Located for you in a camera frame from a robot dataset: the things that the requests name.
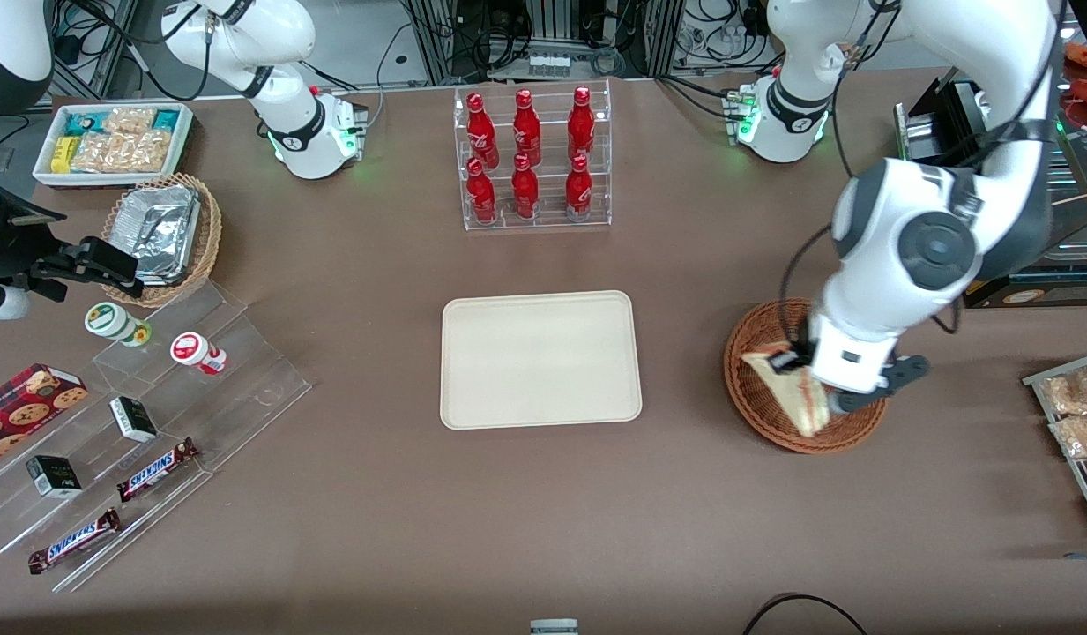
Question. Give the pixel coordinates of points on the black sealing machine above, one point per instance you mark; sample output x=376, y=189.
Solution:
x=949, y=115

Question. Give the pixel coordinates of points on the small grey device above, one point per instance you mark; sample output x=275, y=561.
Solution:
x=554, y=627

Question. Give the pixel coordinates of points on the Snickers chocolate bar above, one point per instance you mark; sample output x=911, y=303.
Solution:
x=155, y=469
x=71, y=541

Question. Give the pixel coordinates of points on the small black box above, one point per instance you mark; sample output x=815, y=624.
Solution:
x=133, y=419
x=54, y=476

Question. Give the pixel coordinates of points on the red lid yogurt bottle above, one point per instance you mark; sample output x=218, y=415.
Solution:
x=193, y=350

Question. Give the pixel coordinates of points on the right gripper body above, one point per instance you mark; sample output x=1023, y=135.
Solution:
x=12, y=240

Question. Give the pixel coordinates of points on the brown round wicker basket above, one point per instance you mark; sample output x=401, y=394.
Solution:
x=755, y=414

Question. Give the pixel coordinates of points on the aluminium frame rack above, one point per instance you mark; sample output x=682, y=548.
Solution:
x=543, y=26

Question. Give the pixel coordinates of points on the triangle sandwich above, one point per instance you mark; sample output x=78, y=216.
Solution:
x=794, y=397

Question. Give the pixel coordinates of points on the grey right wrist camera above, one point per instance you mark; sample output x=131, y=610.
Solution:
x=1, y=302

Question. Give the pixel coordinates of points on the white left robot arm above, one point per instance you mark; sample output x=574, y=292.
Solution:
x=922, y=238

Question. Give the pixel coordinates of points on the white rectangular snack bin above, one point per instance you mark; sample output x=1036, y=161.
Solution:
x=183, y=141

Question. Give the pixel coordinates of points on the small clear cracker bag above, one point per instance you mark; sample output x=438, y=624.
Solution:
x=129, y=120

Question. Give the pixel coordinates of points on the green lid yogurt bottle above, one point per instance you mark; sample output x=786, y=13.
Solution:
x=111, y=322

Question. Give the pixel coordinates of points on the cream rectangular tray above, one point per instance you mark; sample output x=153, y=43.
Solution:
x=540, y=360

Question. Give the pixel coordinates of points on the clear acrylic bottle rack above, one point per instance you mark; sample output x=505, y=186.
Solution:
x=552, y=216

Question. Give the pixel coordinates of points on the red cola bottle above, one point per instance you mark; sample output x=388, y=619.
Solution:
x=524, y=192
x=526, y=130
x=581, y=125
x=481, y=196
x=578, y=192
x=480, y=132

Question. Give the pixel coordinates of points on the yellow snack packet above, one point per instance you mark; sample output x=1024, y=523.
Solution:
x=63, y=153

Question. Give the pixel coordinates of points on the clear acrylic stepped display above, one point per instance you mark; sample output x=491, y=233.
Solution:
x=243, y=370

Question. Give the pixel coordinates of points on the teal snack packet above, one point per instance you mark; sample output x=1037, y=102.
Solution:
x=166, y=119
x=80, y=122

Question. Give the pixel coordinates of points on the light wicker basket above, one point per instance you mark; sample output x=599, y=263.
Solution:
x=210, y=234

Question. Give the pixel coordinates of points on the large clear cracker bag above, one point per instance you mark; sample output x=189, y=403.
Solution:
x=120, y=152

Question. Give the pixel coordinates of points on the red plaid cookie box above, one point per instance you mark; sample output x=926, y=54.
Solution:
x=23, y=407

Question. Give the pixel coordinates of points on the aluminium foil container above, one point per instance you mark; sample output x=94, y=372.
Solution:
x=160, y=234

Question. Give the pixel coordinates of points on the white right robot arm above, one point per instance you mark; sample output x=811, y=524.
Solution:
x=292, y=115

